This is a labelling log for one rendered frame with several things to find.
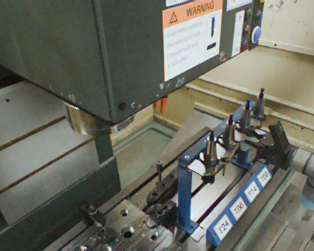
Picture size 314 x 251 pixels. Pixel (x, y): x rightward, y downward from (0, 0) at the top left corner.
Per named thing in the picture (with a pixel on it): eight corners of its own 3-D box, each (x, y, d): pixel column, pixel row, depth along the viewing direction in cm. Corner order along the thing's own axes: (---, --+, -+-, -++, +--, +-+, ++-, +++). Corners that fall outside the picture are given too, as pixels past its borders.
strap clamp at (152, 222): (176, 222, 107) (176, 195, 99) (153, 245, 100) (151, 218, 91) (170, 217, 109) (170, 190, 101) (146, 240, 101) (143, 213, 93)
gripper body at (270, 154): (252, 159, 101) (285, 174, 94) (256, 140, 96) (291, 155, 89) (262, 149, 106) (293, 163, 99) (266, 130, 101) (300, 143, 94)
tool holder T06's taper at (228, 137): (223, 134, 97) (226, 117, 94) (236, 137, 96) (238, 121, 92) (220, 141, 94) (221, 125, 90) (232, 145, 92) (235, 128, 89)
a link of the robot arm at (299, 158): (305, 160, 87) (314, 147, 92) (291, 154, 89) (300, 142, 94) (299, 177, 91) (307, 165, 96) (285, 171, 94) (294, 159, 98)
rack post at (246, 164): (253, 164, 132) (265, 110, 115) (248, 170, 128) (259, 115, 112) (234, 156, 137) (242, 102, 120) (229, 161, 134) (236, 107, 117)
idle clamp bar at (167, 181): (189, 176, 127) (190, 165, 124) (154, 214, 111) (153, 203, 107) (180, 171, 130) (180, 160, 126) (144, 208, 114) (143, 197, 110)
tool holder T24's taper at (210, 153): (208, 149, 91) (210, 132, 87) (220, 155, 88) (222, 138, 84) (199, 155, 89) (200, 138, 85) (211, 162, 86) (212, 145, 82)
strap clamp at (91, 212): (111, 236, 103) (105, 209, 95) (105, 242, 101) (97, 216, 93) (90, 217, 111) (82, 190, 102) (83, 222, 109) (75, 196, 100)
